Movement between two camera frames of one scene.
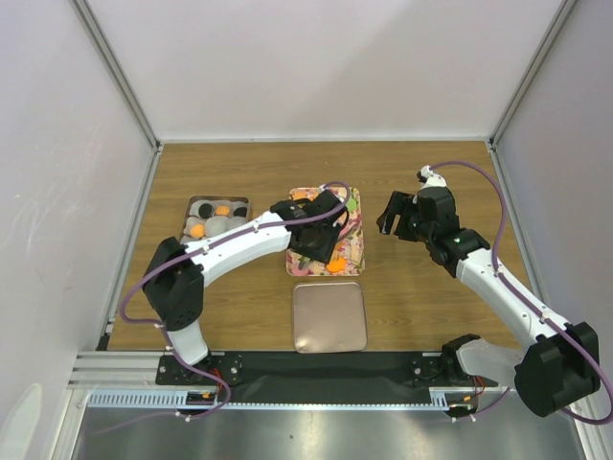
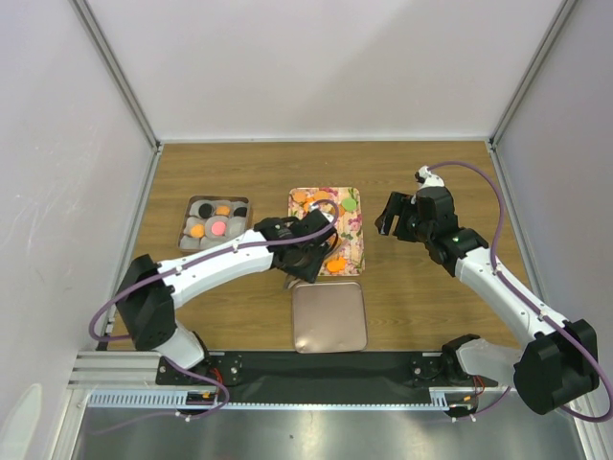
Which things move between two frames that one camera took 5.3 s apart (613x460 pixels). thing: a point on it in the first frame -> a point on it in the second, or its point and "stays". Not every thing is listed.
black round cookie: [206, 210] stays
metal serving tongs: [348, 215] -> [290, 280]
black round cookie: [240, 212] stays
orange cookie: [197, 230] stays
